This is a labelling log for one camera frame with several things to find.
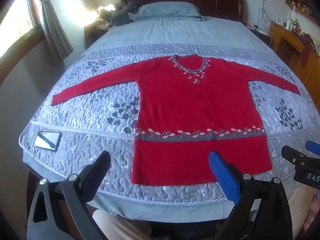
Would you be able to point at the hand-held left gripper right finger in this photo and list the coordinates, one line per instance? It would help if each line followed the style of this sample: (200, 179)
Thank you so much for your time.
(222, 172)

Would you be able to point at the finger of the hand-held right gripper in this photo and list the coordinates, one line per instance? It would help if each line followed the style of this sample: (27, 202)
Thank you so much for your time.
(313, 148)
(293, 156)

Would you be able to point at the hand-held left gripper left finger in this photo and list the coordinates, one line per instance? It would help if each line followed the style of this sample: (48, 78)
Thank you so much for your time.
(100, 165)

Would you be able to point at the red knit sweater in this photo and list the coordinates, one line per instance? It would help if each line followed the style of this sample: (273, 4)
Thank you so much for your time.
(190, 105)

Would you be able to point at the pile of dark clothes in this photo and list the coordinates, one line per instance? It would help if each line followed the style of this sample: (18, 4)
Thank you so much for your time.
(122, 16)

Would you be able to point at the person's right hand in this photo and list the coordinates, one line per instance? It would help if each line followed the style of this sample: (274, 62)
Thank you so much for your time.
(314, 210)

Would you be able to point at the smartphone with reflective screen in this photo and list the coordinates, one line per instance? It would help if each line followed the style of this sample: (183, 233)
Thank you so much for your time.
(47, 140)

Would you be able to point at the person's beige pants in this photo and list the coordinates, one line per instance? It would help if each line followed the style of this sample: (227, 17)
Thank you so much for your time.
(120, 226)

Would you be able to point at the dark red hanging cloth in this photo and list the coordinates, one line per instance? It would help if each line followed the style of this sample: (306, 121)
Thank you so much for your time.
(307, 51)

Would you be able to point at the light wooden desk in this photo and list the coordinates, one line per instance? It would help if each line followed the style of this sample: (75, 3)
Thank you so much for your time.
(287, 42)

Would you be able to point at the white bottle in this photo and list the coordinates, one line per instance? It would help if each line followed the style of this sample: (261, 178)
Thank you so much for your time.
(289, 22)

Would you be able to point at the dark wooden nightstand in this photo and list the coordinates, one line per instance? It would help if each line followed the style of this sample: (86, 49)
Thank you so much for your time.
(93, 36)

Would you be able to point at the grey curtain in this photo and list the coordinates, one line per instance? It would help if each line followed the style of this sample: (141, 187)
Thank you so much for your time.
(53, 25)

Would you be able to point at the light blue bed sheet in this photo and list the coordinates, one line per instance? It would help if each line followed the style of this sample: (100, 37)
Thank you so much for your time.
(175, 32)

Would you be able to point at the wooden framed window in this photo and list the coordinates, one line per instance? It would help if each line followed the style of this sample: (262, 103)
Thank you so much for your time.
(15, 22)

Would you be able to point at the light blue pillow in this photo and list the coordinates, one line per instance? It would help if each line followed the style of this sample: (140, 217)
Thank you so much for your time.
(167, 10)

